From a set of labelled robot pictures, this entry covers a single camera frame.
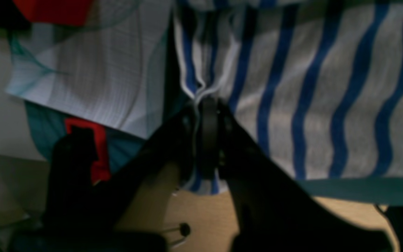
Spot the black square box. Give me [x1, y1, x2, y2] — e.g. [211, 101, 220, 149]
[0, 0, 31, 30]

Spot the blue white striped T-shirt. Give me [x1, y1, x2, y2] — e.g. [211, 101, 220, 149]
[172, 0, 403, 184]

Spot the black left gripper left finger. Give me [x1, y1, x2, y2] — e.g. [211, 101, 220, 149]
[9, 103, 197, 252]

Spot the crumpled printed paper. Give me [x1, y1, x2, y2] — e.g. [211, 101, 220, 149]
[7, 0, 173, 139]

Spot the red cube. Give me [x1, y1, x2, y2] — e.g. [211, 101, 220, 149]
[13, 0, 94, 27]

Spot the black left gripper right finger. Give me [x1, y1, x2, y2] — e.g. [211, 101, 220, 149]
[200, 98, 393, 252]

